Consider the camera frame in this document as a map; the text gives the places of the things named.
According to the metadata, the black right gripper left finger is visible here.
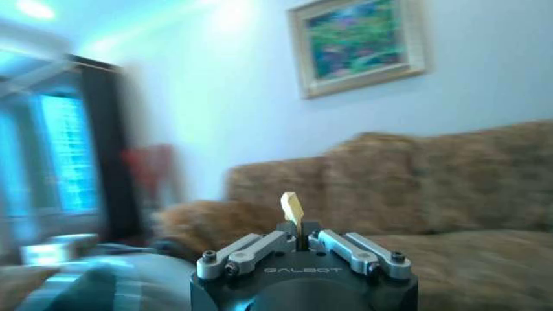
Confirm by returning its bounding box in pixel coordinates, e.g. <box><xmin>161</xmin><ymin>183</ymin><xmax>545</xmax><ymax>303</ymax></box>
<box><xmin>196</xmin><ymin>221</ymin><xmax>300</xmax><ymax>280</ymax></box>

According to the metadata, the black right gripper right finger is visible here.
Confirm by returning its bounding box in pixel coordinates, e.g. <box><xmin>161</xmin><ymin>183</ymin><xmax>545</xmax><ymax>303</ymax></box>
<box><xmin>305</xmin><ymin>220</ymin><xmax>415</xmax><ymax>282</ymax></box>

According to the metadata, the small yellow paper scrap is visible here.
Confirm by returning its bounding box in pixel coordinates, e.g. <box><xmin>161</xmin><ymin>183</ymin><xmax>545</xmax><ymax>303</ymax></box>
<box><xmin>280</xmin><ymin>192</ymin><xmax>307</xmax><ymax>251</ymax></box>

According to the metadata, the orange furry cushion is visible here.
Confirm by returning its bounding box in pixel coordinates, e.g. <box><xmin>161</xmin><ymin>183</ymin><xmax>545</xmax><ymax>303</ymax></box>
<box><xmin>151</xmin><ymin>199</ymin><xmax>287</xmax><ymax>262</ymax></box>

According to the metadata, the brown patterned fabric sofa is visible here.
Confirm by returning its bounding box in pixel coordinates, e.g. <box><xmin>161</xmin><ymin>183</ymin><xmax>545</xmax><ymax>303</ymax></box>
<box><xmin>225</xmin><ymin>119</ymin><xmax>553</xmax><ymax>311</ymax></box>

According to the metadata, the grey teal striped cushion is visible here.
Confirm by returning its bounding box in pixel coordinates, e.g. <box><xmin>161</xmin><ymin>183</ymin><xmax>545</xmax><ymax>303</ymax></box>
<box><xmin>16</xmin><ymin>251</ymin><xmax>200</xmax><ymax>311</ymax></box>

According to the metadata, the red fabric item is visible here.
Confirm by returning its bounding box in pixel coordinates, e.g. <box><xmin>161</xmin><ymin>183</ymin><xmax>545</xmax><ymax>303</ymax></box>
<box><xmin>120</xmin><ymin>144</ymin><xmax>176</xmax><ymax>195</ymax></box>

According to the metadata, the framed colourful landscape painting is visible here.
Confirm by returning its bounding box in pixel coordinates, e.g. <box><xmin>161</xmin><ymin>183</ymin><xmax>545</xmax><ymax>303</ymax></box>
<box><xmin>287</xmin><ymin>0</ymin><xmax>429</xmax><ymax>100</ymax></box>

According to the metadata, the dark wooden window frame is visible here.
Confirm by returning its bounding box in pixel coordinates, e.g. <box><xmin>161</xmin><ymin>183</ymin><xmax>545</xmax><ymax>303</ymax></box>
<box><xmin>67</xmin><ymin>54</ymin><xmax>147</xmax><ymax>242</ymax></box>

